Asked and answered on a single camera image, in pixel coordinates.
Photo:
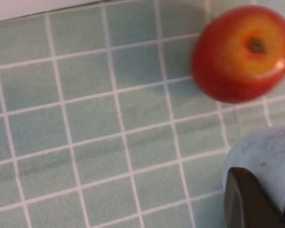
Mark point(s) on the light blue plastic cup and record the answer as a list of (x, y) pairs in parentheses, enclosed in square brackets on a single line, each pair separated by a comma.
[(263, 156)]

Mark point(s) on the green white checked tablecloth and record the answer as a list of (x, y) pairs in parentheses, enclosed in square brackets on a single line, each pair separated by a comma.
[(85, 118)]

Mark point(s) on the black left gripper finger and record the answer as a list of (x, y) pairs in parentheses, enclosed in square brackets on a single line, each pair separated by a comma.
[(247, 204)]

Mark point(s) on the shiny red yellow apple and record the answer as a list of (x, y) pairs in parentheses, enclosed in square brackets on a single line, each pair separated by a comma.
[(237, 59)]

